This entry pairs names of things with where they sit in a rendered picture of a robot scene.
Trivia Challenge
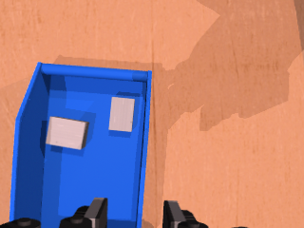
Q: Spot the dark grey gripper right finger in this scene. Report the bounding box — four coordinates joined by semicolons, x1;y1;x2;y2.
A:
162;200;209;228

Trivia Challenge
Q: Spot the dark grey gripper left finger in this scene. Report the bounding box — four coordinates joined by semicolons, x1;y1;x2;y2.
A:
0;198;108;228

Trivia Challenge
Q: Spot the grey metal block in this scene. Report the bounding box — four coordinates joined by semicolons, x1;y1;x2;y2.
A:
46;116;89;150

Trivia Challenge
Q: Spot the blue bin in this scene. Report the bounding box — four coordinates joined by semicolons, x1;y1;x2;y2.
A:
9;62;152;228

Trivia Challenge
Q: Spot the pink rectangular block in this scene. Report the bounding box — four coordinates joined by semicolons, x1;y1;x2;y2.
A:
108;97;135;132

